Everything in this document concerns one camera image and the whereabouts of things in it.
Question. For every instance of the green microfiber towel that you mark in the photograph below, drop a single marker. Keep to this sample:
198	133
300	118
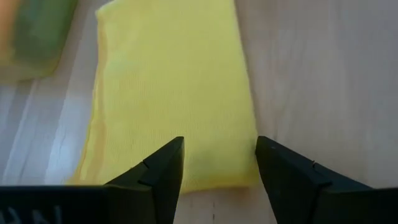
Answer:
40	31

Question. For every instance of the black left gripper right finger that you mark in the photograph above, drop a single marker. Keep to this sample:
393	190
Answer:
311	202

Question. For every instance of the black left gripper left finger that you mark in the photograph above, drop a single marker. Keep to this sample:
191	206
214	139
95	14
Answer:
140	202

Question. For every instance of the orange microfiber towel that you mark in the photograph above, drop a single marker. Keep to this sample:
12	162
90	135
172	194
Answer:
6	28

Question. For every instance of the yellow microfiber towel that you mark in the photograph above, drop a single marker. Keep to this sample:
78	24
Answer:
171	93

